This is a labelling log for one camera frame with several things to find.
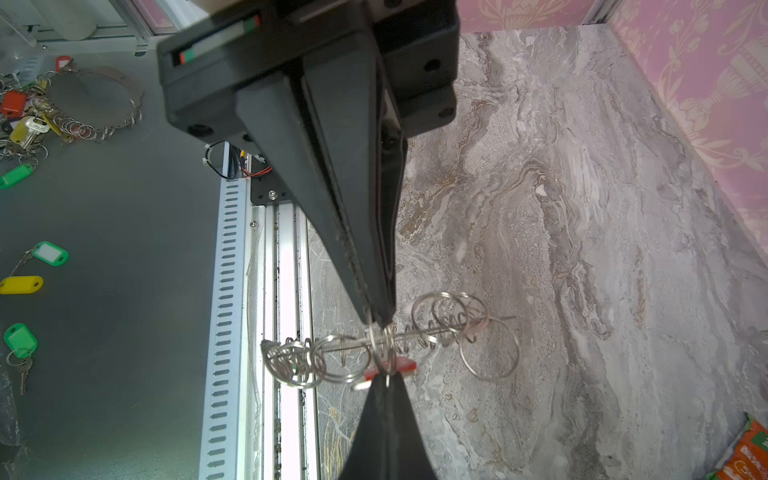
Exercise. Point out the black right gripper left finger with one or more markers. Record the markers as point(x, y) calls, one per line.
point(367, 457)

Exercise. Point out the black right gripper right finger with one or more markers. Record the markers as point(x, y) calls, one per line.
point(406, 456)

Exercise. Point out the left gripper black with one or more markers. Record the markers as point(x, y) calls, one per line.
point(329, 91)

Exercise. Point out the red key tag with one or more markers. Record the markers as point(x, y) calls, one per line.
point(403, 365)

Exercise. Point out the green white key tag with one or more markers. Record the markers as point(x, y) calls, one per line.
point(50, 253)

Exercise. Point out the long green key tag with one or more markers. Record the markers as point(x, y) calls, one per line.
point(16, 175)

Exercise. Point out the green orange snack packet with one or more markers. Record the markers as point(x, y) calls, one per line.
point(746, 457)

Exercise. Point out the yellow key tag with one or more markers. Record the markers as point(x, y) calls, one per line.
point(21, 285)

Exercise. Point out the bright green key tag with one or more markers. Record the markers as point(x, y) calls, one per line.
point(20, 340)

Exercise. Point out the spare key ring disc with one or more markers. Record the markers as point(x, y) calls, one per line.
point(89, 104)

